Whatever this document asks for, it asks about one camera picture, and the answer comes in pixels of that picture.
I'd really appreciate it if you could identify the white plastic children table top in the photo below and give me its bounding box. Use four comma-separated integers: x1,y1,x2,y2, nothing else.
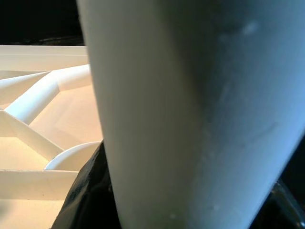
0,44,105,229

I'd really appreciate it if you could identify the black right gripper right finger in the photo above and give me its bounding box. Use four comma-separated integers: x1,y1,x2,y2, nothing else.
247,178,305,229

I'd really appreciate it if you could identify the black plastic sheet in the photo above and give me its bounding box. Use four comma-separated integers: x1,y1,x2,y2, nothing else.
0,0,86,47

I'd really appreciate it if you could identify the white plastic table leg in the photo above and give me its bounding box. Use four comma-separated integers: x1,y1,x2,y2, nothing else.
75,0,305,229

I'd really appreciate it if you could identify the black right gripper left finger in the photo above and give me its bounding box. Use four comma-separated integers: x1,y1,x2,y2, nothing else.
51,140,122,229

